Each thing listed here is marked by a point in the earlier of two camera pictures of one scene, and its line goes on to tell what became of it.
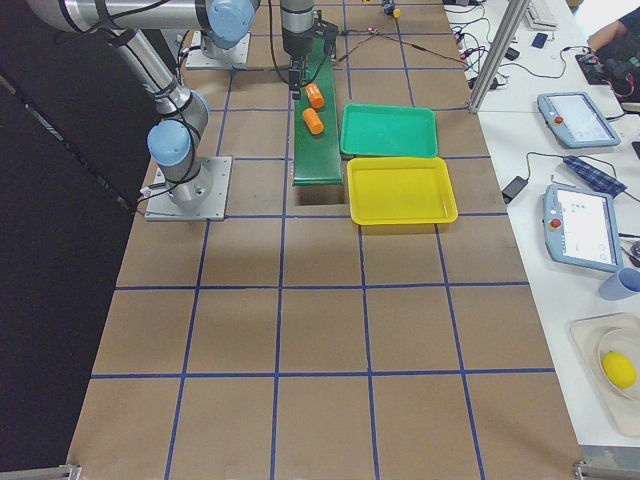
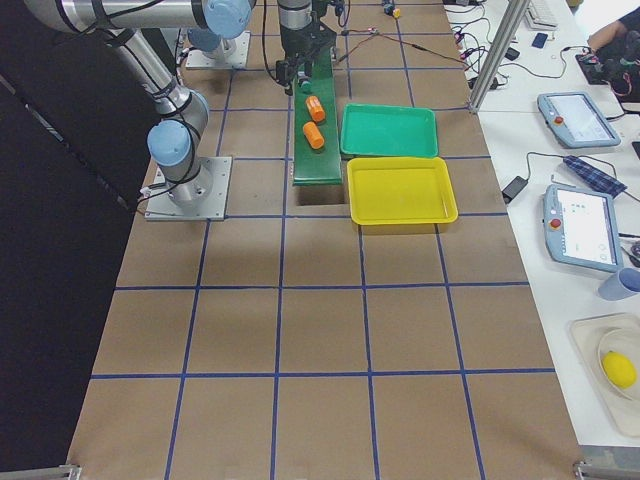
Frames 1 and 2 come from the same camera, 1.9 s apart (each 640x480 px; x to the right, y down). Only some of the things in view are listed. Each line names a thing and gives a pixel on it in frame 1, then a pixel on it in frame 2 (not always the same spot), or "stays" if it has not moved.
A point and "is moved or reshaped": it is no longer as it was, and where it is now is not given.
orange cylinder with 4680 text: x=315 y=96 is moved or reshaped
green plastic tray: x=394 y=130 stays
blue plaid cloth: x=597 y=178 stays
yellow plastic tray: x=400 y=190 stays
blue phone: x=540 y=40 stays
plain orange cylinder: x=313 y=121 to x=312 y=135
